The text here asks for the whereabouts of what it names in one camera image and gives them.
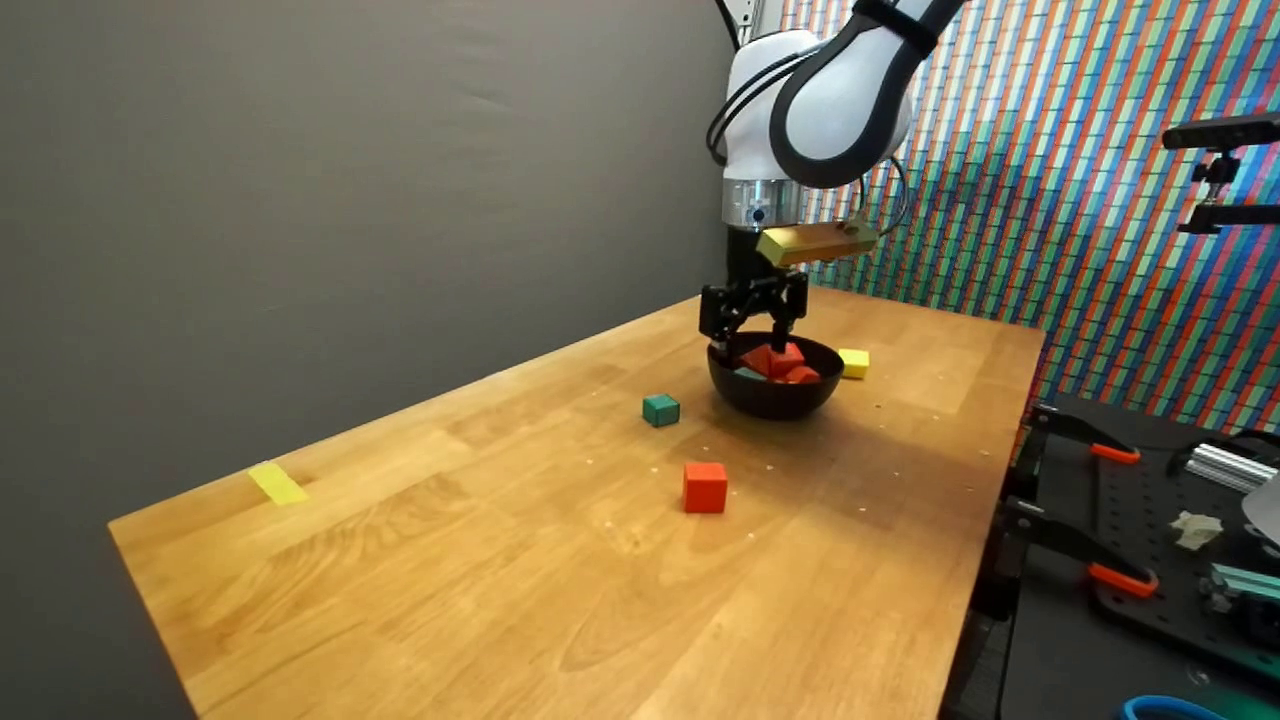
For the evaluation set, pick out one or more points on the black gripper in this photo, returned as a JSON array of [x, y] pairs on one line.
[[761, 284]]

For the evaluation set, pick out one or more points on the multicoloured patterned backdrop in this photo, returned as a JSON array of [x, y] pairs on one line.
[[1134, 295]]

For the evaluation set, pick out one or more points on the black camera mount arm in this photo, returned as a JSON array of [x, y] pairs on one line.
[[1222, 131]]

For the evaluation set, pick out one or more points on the green wooden block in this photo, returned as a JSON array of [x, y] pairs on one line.
[[661, 411]]

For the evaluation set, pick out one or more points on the beige wrist camera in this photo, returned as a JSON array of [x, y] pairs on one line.
[[822, 246]]

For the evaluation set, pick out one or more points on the pale round disc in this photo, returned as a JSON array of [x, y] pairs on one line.
[[1264, 515]]

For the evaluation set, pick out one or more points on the white crumpled lump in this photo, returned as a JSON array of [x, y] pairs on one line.
[[1196, 530]]

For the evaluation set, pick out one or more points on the black bowl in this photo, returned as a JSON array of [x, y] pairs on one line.
[[774, 403]]

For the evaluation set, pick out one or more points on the black perforated breadboard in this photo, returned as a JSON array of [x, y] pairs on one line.
[[1172, 627]]

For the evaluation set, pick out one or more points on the teal metal bracket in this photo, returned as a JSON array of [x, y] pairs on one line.
[[1246, 586]]

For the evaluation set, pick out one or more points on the yellow wooden block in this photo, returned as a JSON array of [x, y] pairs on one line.
[[855, 360]]

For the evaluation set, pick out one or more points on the silver aluminium bar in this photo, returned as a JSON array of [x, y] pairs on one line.
[[1224, 464]]

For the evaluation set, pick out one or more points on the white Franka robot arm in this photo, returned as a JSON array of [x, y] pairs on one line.
[[842, 106]]

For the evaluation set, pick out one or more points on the grey fabric backdrop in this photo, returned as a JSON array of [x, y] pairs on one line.
[[266, 201]]

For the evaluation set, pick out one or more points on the yellow tape strip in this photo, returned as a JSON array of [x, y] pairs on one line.
[[279, 481]]

